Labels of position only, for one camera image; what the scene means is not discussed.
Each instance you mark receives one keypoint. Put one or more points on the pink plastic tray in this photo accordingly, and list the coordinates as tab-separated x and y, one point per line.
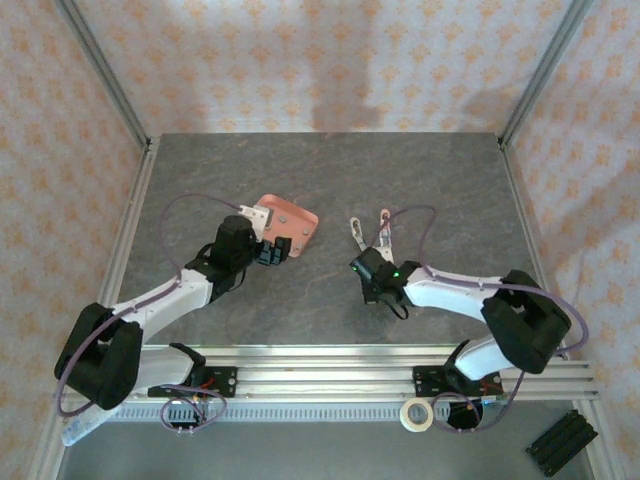
295	210

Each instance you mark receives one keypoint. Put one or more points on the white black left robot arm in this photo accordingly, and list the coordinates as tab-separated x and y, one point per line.
170	305

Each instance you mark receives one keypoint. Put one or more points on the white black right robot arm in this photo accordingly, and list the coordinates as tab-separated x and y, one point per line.
450	292

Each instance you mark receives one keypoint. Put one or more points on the white tape roll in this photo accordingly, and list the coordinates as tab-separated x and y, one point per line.
405	416

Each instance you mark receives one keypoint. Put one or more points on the green circuit board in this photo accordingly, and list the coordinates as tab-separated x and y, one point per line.
492	401

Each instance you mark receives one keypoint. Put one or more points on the black extrusion bundle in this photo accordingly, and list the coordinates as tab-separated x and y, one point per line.
562	442

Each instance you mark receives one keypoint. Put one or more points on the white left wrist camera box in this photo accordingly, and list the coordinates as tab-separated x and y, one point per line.
255	216

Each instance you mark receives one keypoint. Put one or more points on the aluminium side rail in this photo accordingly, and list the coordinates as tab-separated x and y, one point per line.
130	225
517	180

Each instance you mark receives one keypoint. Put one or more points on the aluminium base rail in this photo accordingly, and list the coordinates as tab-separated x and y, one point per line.
325	375

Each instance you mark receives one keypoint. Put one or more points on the aluminium frame post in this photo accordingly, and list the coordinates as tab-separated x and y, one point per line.
106	75
541	75

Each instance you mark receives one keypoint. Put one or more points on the aluminium lower frame bar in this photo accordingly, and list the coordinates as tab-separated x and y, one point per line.
50	450
602	440

